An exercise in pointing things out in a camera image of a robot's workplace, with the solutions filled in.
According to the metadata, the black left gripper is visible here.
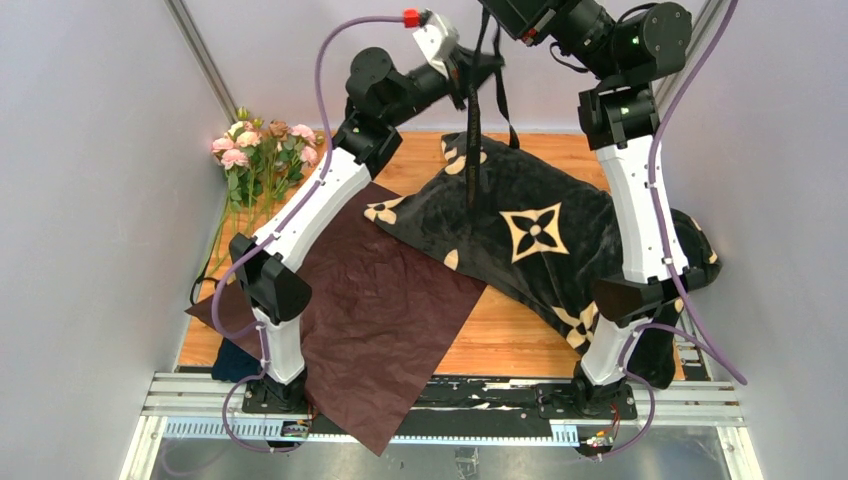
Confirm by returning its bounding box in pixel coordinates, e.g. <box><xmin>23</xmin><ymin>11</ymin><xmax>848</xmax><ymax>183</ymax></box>
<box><xmin>381</xmin><ymin>44</ymin><xmax>503</xmax><ymax>128</ymax></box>

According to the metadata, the black ribbon strap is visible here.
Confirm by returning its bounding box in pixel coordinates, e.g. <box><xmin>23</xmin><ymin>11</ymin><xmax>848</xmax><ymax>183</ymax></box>
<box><xmin>450</xmin><ymin>6</ymin><xmax>521</xmax><ymax>210</ymax></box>

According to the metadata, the black floral plush blanket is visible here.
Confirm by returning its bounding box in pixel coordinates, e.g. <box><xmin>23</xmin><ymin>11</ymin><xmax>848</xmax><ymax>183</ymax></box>
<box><xmin>362</xmin><ymin>131</ymin><xmax>723</xmax><ymax>391</ymax></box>

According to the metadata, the pink fake flower bouquet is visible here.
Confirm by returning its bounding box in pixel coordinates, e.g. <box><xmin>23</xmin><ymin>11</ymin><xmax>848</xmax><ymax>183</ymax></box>
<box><xmin>195</xmin><ymin>106</ymin><xmax>325</xmax><ymax>285</ymax></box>

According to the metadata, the dark red wrapping paper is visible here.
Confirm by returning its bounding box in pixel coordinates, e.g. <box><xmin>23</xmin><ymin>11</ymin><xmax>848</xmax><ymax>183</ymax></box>
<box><xmin>185</xmin><ymin>182</ymin><xmax>488</xmax><ymax>458</ymax></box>

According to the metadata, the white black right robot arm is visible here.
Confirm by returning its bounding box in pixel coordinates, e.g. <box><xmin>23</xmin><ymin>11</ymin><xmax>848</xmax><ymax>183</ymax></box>
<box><xmin>483</xmin><ymin>1</ymin><xmax>696</xmax><ymax>418</ymax></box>

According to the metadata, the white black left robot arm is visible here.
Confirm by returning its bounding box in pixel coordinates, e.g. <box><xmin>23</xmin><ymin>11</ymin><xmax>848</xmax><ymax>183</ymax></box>
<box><xmin>229</xmin><ymin>46</ymin><xmax>505</xmax><ymax>413</ymax></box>

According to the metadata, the navy blue cloth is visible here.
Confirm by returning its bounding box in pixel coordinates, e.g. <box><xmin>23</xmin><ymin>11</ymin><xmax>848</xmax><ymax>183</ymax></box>
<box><xmin>211</xmin><ymin>338</ymin><xmax>261</xmax><ymax>383</ymax></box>

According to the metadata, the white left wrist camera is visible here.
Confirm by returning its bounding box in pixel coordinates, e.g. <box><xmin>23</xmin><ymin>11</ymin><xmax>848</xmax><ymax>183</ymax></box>
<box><xmin>412</xmin><ymin>9</ymin><xmax>459</xmax><ymax>79</ymax></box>

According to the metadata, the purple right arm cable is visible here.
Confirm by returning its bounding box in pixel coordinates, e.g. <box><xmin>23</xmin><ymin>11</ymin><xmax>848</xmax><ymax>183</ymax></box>
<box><xmin>582</xmin><ymin>0</ymin><xmax>750</xmax><ymax>458</ymax></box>

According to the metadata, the aluminium frame rail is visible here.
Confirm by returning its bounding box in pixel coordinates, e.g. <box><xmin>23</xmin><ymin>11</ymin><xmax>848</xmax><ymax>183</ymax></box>
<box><xmin>121</xmin><ymin>370</ymin><xmax>762</xmax><ymax>479</ymax></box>

